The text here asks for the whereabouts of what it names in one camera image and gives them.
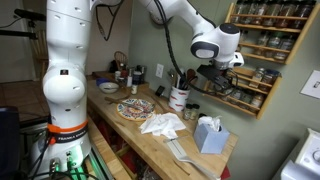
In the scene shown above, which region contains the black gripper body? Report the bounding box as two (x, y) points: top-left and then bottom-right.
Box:
(213, 68), (236, 88)

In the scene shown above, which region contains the glass spice jar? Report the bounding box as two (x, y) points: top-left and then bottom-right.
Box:
(265, 33), (284, 58)
(242, 1), (256, 25)
(232, 1), (245, 24)
(273, 35), (298, 61)
(225, 90), (235, 102)
(291, 2), (316, 30)
(249, 67), (267, 88)
(252, 2), (268, 26)
(275, 3), (298, 29)
(183, 103), (193, 121)
(254, 31), (270, 56)
(190, 103), (201, 120)
(259, 69), (281, 92)
(263, 3), (283, 28)
(240, 29), (250, 44)

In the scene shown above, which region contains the herbes de provence spice jar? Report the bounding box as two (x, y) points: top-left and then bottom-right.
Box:
(231, 87), (244, 105)

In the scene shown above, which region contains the thyme spice jar green label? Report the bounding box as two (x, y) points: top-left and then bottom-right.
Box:
(239, 90), (254, 108)

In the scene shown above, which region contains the small wooden spice rack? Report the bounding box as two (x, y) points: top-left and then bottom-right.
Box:
(202, 66), (283, 120)

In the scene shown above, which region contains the turmeric spice jar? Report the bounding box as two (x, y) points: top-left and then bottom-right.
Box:
(249, 93), (266, 112)

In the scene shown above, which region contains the large wooden spice rack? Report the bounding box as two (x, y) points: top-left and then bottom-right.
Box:
(224, 2), (320, 65)

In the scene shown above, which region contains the dark tall bottle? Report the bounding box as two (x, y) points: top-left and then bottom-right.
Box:
(139, 65), (148, 84)

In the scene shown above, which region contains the slim white bottle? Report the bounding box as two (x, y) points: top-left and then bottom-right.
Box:
(126, 68), (134, 88)

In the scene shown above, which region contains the small condiment bottle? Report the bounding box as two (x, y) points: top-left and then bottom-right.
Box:
(114, 69), (123, 83)

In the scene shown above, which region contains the white tissue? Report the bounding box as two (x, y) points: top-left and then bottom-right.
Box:
(197, 115), (223, 133)

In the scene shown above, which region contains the white slotted utensil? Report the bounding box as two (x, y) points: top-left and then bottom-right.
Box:
(175, 73), (185, 90)

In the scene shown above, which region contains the white red utensil crock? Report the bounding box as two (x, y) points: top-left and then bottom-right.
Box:
(168, 85), (191, 113)

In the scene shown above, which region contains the silver metal utensil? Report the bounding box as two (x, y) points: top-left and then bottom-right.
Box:
(167, 68), (178, 88)

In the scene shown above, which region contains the blue tissue box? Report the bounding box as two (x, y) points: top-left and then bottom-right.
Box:
(193, 123), (231, 155)

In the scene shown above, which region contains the black phone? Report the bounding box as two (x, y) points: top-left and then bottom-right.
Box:
(154, 85), (166, 98)

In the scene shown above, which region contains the crumpled white napkin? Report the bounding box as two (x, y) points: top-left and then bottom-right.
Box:
(138, 112), (187, 140)

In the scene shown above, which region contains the white plastic spatula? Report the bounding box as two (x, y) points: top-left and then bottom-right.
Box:
(166, 139), (221, 180)

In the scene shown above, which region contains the red object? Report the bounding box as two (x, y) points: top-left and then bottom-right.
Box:
(218, 165), (232, 180)

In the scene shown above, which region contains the dark jar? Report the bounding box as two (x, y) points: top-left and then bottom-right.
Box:
(132, 70), (143, 86)

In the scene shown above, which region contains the colourful floral ceramic plate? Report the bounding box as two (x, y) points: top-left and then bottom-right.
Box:
(116, 98), (156, 122)

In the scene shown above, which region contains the white appliance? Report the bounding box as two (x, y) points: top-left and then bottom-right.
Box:
(271, 128), (320, 180)

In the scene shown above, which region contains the wicker utensil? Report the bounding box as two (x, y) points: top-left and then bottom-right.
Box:
(113, 50), (129, 69)

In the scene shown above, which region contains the long wooden spoon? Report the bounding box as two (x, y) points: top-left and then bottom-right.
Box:
(104, 94), (132, 105)

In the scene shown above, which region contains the white bowl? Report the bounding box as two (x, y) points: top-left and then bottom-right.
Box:
(98, 81), (120, 94)

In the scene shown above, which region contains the blue bowl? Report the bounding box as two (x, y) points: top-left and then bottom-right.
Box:
(95, 77), (109, 87)

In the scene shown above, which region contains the wooden tray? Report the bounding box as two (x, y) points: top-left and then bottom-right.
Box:
(91, 70), (116, 83)

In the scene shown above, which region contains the wooden bench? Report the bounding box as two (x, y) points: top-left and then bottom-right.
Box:
(84, 116), (134, 180)

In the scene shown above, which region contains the wooden chair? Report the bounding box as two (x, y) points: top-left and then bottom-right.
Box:
(29, 29), (49, 89)

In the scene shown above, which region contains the dark blue box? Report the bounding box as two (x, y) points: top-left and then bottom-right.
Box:
(0, 106), (21, 178)

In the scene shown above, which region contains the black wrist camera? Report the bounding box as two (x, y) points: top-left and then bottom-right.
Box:
(196, 64), (219, 82)

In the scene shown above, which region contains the white wall outlet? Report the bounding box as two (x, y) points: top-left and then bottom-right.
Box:
(155, 63), (165, 79)

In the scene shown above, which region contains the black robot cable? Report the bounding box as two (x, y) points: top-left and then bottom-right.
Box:
(94, 0), (239, 98)

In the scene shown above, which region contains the white light switch plate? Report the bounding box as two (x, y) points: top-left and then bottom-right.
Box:
(299, 69), (320, 100)

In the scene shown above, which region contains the black base cable bundle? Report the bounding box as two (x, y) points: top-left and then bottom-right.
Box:
(26, 133), (101, 180)

